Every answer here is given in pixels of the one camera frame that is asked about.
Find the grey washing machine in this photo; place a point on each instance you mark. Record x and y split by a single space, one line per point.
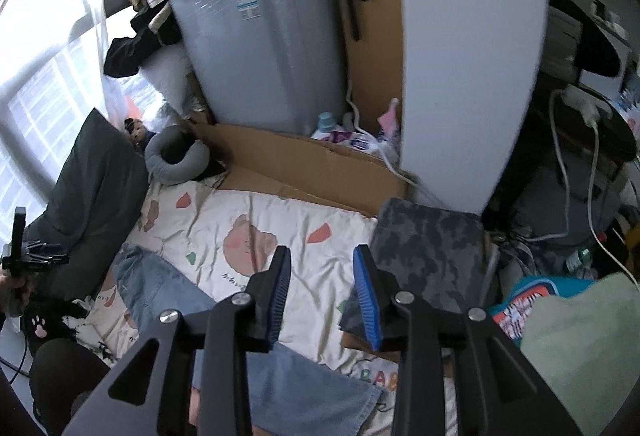
260 66

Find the black clothing pile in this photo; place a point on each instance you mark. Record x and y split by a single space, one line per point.
125 56

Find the dark round table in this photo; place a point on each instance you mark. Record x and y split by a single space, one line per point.
615 141

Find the white blue-capped detergent bottle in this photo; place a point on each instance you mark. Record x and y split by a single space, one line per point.
327 124

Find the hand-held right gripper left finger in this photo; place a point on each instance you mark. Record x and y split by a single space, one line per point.
280 301

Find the green bottle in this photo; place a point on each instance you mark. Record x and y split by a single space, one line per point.
579 261

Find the dark grey bag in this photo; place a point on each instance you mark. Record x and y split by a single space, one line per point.
555 201

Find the white lace-trimmed cloth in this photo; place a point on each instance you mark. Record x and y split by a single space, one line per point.
97 341

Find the flattened cardboard box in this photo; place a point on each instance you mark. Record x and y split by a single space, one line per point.
310 166

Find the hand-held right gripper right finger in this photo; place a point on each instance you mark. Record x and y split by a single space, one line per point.
367 306

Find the blue denim pants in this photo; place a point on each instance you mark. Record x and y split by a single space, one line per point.
165 291

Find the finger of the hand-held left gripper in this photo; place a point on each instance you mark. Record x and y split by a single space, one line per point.
45 248
50 261

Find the brown teddy bear toy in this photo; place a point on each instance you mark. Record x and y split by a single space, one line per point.
136 129

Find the cream bear printed blanket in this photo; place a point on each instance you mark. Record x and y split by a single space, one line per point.
300 226

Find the person's left hand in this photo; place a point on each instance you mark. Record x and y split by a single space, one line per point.
12 291

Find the tall cardboard box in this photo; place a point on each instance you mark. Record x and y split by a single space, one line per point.
375 66

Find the folded grey camouflage cloth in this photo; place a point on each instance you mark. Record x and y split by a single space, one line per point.
425 246

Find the dark green cushion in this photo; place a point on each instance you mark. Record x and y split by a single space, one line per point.
85 196

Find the light green towel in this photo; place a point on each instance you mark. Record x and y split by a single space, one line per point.
590 341

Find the colourful cartoon blanket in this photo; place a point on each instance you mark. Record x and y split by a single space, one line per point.
520 311

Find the sheer white curtain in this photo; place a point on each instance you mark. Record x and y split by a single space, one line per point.
110 91

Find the window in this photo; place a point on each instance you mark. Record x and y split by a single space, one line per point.
40 116

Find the white box appliance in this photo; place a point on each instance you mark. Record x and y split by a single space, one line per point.
620 56

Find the black paw print cloth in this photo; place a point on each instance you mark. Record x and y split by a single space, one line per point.
55 321

